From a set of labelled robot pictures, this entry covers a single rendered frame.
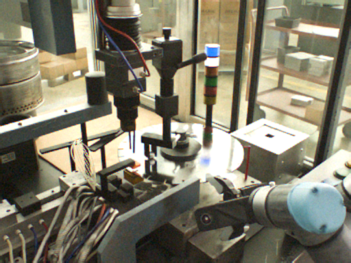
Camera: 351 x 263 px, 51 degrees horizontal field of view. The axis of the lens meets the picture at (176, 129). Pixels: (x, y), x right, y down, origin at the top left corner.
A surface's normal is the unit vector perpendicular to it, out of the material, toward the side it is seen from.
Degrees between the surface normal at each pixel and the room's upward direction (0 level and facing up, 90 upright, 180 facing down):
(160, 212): 90
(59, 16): 90
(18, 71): 90
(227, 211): 59
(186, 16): 90
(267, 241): 0
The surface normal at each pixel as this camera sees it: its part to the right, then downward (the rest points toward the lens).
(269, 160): -0.73, 0.29
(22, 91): 0.80, 0.26
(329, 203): 0.35, -0.18
